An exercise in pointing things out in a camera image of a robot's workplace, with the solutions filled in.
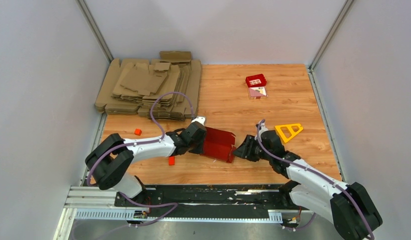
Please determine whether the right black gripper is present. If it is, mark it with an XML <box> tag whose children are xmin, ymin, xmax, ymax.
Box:
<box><xmin>231</xmin><ymin>135</ymin><xmax>272</xmax><ymax>163</ymax></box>

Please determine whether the red paper box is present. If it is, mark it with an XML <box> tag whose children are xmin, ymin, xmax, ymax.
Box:
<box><xmin>200</xmin><ymin>126</ymin><xmax>236</xmax><ymax>164</ymax></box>

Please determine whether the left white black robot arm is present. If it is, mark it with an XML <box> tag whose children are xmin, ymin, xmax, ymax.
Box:
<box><xmin>85</xmin><ymin>118</ymin><xmax>207</xmax><ymax>207</ymax></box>

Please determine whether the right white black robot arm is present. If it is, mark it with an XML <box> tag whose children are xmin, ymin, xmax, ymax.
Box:
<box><xmin>233</xmin><ymin>130</ymin><xmax>383</xmax><ymax>240</ymax></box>

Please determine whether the clear card box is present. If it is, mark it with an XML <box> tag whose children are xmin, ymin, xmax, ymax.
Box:
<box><xmin>248</xmin><ymin>86</ymin><xmax>268</xmax><ymax>99</ymax></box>

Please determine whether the small red block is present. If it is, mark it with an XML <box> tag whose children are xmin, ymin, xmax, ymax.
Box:
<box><xmin>168</xmin><ymin>156</ymin><xmax>176</xmax><ymax>166</ymax></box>

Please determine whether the yellow triangular plastic piece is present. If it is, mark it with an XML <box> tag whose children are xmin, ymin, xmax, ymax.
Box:
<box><xmin>274</xmin><ymin>123</ymin><xmax>304</xmax><ymax>144</ymax></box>

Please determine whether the small orange cube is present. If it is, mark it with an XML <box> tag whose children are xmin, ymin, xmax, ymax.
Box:
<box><xmin>134</xmin><ymin>128</ymin><xmax>142</xmax><ymax>136</ymax></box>

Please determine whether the stack of flat cardboard boxes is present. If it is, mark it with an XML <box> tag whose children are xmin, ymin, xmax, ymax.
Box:
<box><xmin>94</xmin><ymin>51</ymin><xmax>202</xmax><ymax>121</ymax></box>

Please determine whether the red toy brick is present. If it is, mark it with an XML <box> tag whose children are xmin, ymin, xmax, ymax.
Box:
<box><xmin>245</xmin><ymin>73</ymin><xmax>267</xmax><ymax>88</ymax></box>

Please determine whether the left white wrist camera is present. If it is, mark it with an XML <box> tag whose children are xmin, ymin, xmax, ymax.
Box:
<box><xmin>191</xmin><ymin>116</ymin><xmax>207</xmax><ymax>126</ymax></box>

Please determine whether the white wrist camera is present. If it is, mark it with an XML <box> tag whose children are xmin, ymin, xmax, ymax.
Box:
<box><xmin>191</xmin><ymin>116</ymin><xmax>207</xmax><ymax>126</ymax></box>
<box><xmin>257</xmin><ymin>122</ymin><xmax>268</xmax><ymax>135</ymax></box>

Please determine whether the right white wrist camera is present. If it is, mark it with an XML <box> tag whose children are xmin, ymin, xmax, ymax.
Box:
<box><xmin>257</xmin><ymin>122</ymin><xmax>268</xmax><ymax>135</ymax></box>

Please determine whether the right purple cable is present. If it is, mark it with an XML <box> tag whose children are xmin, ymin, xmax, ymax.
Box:
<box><xmin>256</xmin><ymin>119</ymin><xmax>376</xmax><ymax>240</ymax></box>

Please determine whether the purple cable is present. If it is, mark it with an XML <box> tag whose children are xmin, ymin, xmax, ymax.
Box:
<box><xmin>256</xmin><ymin>119</ymin><xmax>376</xmax><ymax>240</ymax></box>
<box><xmin>86</xmin><ymin>91</ymin><xmax>196</xmax><ymax>229</ymax></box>

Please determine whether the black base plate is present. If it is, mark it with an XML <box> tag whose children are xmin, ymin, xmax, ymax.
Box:
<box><xmin>114</xmin><ymin>184</ymin><xmax>313</xmax><ymax>213</ymax></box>

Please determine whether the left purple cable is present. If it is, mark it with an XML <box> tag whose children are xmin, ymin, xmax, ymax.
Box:
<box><xmin>86</xmin><ymin>91</ymin><xmax>196</xmax><ymax>229</ymax></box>

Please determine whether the aluminium frame rail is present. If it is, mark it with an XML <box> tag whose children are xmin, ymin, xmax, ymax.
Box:
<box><xmin>54</xmin><ymin>186</ymin><xmax>303</xmax><ymax>240</ymax></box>

